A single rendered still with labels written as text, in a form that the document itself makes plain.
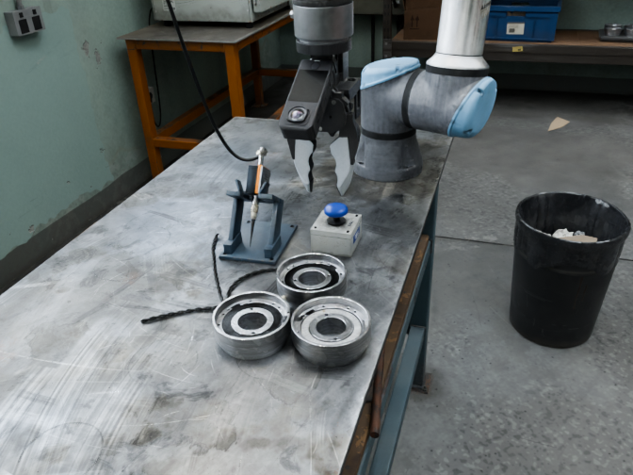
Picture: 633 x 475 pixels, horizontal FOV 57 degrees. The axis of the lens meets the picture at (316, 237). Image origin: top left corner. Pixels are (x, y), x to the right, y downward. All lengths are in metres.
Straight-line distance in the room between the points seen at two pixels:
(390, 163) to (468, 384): 0.91
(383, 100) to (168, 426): 0.74
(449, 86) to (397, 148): 0.18
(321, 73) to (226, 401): 0.42
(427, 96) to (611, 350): 1.28
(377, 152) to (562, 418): 1.02
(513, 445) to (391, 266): 0.94
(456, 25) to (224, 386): 0.73
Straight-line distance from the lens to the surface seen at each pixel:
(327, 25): 0.74
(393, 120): 1.19
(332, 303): 0.81
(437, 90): 1.12
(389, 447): 1.41
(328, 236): 0.96
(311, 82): 0.75
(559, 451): 1.80
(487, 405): 1.86
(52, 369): 0.85
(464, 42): 1.12
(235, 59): 2.78
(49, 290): 1.01
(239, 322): 0.81
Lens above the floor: 1.32
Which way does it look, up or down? 30 degrees down
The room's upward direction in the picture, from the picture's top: 3 degrees counter-clockwise
